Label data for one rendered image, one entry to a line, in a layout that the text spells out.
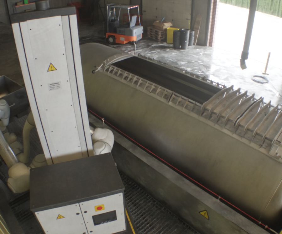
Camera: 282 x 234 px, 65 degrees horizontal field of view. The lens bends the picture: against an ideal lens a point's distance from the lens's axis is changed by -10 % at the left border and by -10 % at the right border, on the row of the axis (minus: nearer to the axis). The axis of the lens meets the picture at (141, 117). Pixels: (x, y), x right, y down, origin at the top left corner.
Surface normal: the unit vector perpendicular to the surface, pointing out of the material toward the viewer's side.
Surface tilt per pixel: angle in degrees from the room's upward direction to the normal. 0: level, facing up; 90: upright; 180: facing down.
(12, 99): 90
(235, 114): 12
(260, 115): 2
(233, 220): 0
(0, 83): 88
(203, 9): 90
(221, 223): 90
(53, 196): 0
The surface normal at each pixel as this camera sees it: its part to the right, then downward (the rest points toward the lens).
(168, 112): -0.47, -0.39
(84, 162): 0.00, -0.83
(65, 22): 0.33, 0.52
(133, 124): -0.66, 0.04
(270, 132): -0.15, -0.73
